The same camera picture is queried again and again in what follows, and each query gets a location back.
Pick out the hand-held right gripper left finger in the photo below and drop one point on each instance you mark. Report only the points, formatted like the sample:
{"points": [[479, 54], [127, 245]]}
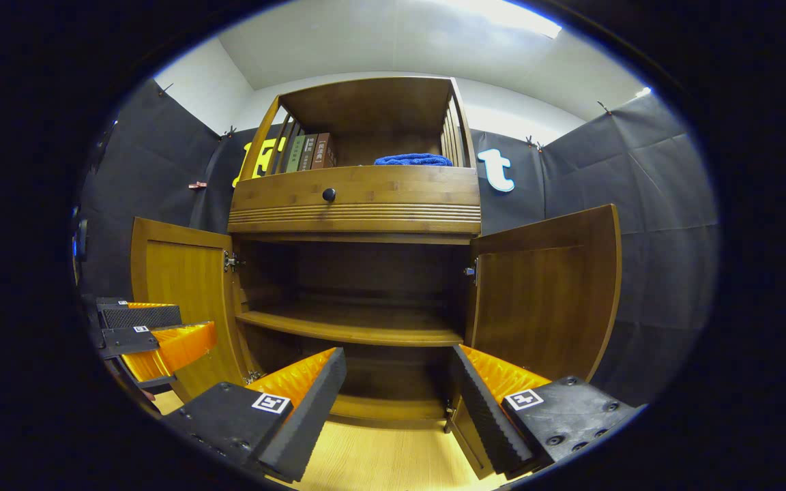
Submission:
{"points": [[304, 423]]}

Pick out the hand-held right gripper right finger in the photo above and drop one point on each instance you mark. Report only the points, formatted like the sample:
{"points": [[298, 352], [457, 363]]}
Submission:
{"points": [[488, 416]]}

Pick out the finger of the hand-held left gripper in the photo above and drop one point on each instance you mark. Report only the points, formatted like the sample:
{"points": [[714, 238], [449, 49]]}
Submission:
{"points": [[140, 317], [181, 348]]}

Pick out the wooden shoe cabinet door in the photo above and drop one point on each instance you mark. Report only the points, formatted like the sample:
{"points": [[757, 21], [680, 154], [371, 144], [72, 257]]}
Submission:
{"points": [[181, 279], [543, 300]]}

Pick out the wooden double-door shoe cabinet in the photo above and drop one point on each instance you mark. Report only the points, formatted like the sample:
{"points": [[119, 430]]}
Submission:
{"points": [[359, 219]]}

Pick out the wooden cabinet inner shelf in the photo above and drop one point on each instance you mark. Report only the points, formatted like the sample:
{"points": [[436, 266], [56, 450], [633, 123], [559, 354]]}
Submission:
{"points": [[366, 331]]}

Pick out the wooden cabinet drawer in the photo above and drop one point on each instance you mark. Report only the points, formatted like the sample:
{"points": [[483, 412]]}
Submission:
{"points": [[406, 187]]}

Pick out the black round drawer knob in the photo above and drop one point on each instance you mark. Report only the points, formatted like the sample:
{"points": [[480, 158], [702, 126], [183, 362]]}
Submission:
{"points": [[329, 194]]}

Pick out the black backdrop cloth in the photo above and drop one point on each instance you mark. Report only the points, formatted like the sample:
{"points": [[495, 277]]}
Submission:
{"points": [[638, 239]]}

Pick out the grey-brown book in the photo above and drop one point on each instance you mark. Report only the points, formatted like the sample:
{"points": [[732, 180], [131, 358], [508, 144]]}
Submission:
{"points": [[308, 153]]}

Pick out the blue folded towel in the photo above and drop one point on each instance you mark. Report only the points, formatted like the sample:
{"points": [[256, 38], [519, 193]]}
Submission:
{"points": [[413, 161]]}

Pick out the large ceiling light panel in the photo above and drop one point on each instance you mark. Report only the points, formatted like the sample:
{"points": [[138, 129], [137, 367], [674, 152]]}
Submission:
{"points": [[502, 17]]}

